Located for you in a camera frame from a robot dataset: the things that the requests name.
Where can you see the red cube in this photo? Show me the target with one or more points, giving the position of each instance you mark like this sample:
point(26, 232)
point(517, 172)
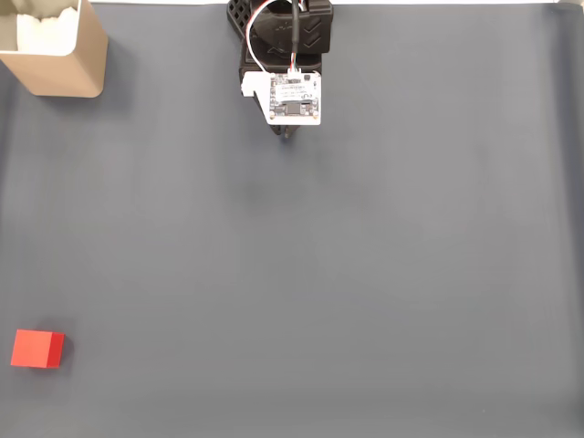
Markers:
point(32, 349)

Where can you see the tan cardboard box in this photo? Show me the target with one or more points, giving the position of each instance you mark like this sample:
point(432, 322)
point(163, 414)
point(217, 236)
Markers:
point(68, 75)

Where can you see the dark blue table mat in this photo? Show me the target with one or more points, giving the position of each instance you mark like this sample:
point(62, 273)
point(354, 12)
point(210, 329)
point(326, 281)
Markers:
point(319, 274)

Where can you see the white padding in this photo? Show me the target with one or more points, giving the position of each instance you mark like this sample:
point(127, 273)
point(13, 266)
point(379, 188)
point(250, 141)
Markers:
point(45, 34)

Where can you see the white camera circuit board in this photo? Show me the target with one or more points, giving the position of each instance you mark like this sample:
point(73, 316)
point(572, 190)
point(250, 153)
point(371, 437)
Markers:
point(295, 98)

